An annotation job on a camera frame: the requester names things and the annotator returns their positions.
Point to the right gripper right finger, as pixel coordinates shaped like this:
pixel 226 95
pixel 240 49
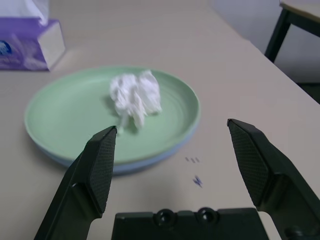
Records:
pixel 265 170

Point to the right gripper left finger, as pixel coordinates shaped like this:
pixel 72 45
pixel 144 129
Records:
pixel 85 185

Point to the green plate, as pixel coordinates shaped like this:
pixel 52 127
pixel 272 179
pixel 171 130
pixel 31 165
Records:
pixel 75 120

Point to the white tissue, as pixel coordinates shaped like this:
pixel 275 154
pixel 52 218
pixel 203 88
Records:
pixel 136 97

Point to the side table with black legs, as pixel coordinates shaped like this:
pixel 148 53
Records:
pixel 290 27

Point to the purple tissue box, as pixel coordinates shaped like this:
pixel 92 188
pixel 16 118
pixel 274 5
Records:
pixel 27 45

